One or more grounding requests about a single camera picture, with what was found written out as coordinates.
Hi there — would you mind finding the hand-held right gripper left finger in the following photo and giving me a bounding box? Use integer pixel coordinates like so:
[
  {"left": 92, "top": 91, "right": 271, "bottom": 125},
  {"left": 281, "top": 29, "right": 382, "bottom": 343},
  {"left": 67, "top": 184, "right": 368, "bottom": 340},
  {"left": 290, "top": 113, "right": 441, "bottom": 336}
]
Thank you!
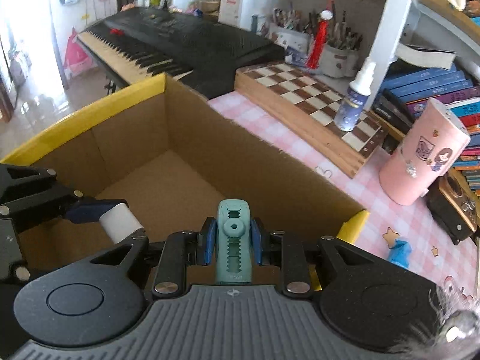
[{"left": 90, "top": 217, "right": 219, "bottom": 300}]

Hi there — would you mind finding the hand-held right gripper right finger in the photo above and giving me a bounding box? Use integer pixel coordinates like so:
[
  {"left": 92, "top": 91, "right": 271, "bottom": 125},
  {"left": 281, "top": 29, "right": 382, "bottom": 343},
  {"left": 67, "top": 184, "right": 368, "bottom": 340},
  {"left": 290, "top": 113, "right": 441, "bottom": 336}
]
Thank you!
[{"left": 251, "top": 217, "right": 379, "bottom": 299}]

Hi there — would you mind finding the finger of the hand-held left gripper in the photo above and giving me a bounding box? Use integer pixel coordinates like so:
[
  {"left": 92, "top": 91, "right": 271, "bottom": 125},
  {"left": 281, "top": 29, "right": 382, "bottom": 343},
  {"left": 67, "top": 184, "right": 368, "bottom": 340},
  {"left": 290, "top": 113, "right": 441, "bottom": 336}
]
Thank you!
[
  {"left": 0, "top": 164, "right": 129, "bottom": 234},
  {"left": 0, "top": 220, "right": 31, "bottom": 283}
]

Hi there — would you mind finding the teal plastic clip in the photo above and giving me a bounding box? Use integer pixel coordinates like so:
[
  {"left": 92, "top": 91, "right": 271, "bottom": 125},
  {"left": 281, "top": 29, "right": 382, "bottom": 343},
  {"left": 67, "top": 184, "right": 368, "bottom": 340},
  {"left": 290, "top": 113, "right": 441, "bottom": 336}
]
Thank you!
[{"left": 215, "top": 199, "right": 253, "bottom": 285}]

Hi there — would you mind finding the white cylindrical roll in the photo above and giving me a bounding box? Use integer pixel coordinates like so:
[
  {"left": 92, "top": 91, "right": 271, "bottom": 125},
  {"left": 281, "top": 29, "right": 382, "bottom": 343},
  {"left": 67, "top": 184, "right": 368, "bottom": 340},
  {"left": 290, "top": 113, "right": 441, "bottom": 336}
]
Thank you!
[{"left": 99, "top": 202, "right": 145, "bottom": 244}]

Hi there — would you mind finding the cardboard box with yellow flaps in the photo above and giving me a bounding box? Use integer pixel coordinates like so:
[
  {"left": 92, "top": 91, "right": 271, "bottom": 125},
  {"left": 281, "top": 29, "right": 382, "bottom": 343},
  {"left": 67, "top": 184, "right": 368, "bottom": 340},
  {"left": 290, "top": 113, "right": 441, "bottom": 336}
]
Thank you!
[{"left": 0, "top": 73, "right": 370, "bottom": 298}]

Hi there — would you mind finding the pink checkered desktop cloth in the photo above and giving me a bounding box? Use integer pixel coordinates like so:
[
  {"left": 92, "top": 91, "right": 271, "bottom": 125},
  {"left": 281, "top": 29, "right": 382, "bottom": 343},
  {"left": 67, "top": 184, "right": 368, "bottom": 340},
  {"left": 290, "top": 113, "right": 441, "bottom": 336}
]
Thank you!
[{"left": 207, "top": 90, "right": 480, "bottom": 310}]

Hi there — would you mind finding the blue folded paper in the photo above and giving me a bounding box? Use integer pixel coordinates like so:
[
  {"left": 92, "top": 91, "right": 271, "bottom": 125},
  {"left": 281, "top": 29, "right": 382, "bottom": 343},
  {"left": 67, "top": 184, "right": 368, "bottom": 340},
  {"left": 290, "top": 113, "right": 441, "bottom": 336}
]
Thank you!
[{"left": 388, "top": 236, "right": 412, "bottom": 269}]

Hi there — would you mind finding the wooden chessboard box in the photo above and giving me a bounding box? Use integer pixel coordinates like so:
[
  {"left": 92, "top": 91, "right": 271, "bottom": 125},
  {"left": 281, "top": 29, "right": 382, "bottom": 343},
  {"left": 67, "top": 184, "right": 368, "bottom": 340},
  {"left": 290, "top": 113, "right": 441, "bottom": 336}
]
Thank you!
[{"left": 234, "top": 62, "right": 389, "bottom": 179}]

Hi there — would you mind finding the pink hanging bag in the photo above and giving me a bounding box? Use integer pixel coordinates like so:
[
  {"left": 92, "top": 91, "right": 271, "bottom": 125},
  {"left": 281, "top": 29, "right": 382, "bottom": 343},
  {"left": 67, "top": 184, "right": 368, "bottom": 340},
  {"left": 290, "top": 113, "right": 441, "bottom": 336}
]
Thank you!
[{"left": 63, "top": 27, "right": 93, "bottom": 76}]

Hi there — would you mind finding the white blue spray bottle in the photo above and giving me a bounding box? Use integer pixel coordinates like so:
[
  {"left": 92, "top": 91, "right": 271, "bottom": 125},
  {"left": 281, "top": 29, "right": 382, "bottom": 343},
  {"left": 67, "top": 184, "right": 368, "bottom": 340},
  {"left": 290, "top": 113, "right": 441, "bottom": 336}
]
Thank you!
[{"left": 333, "top": 61, "right": 377, "bottom": 132}]

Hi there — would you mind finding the pink cylindrical container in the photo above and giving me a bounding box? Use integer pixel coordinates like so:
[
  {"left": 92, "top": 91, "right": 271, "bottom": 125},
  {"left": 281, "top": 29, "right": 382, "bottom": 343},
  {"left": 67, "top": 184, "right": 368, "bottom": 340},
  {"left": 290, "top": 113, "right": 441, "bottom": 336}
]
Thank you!
[{"left": 378, "top": 97, "right": 472, "bottom": 206}]

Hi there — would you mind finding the white round pen holder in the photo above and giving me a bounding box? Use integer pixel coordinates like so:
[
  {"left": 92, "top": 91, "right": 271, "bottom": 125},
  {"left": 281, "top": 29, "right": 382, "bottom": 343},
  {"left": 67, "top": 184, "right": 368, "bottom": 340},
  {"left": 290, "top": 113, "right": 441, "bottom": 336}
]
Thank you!
[{"left": 322, "top": 26, "right": 364, "bottom": 79}]

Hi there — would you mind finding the black electronic keyboard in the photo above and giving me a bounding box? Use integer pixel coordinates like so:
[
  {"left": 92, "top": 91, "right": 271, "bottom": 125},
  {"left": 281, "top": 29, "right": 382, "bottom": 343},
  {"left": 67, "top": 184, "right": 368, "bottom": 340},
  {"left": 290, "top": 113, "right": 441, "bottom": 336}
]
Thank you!
[{"left": 76, "top": 6, "right": 286, "bottom": 101}]

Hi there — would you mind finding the grey fluffy fur trim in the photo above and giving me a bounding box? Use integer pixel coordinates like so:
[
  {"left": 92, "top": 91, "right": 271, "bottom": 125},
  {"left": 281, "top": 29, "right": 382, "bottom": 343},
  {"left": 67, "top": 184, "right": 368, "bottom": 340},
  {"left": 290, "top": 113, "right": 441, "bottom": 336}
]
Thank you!
[{"left": 427, "top": 282, "right": 480, "bottom": 354}]

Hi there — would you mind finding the red tassel ornament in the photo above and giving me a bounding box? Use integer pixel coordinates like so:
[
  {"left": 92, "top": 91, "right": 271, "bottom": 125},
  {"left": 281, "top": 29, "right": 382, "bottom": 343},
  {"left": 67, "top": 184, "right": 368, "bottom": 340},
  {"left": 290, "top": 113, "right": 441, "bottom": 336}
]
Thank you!
[{"left": 305, "top": 0, "right": 340, "bottom": 70}]

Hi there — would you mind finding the row of books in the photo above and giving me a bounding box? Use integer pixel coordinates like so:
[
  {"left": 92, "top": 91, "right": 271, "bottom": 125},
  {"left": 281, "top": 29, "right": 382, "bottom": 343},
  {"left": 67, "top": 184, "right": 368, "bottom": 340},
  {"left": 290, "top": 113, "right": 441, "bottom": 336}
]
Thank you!
[{"left": 369, "top": 5, "right": 480, "bottom": 199}]

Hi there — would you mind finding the white box with red label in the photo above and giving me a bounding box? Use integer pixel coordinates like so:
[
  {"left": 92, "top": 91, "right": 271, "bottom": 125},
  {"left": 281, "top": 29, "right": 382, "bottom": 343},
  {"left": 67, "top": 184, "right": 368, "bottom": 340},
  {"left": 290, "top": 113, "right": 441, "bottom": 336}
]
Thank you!
[{"left": 218, "top": 0, "right": 243, "bottom": 28}]

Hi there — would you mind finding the thick lying book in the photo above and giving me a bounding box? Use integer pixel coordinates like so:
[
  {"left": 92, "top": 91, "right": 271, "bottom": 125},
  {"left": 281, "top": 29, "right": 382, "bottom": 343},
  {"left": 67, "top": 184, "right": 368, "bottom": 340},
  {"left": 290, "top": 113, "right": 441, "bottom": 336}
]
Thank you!
[{"left": 397, "top": 43, "right": 457, "bottom": 70}]

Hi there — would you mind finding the white bookshelf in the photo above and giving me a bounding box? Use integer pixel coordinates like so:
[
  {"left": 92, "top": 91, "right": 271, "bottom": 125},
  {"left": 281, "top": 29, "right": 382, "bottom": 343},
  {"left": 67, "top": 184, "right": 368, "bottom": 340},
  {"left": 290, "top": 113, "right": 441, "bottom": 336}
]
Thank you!
[{"left": 240, "top": 0, "right": 480, "bottom": 110}]

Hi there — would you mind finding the brown retro camera box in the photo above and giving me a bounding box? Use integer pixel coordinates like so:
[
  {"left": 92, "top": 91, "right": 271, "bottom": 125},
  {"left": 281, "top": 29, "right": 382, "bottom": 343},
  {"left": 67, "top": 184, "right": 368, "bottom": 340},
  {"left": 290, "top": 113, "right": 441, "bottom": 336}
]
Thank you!
[{"left": 425, "top": 169, "right": 480, "bottom": 247}]

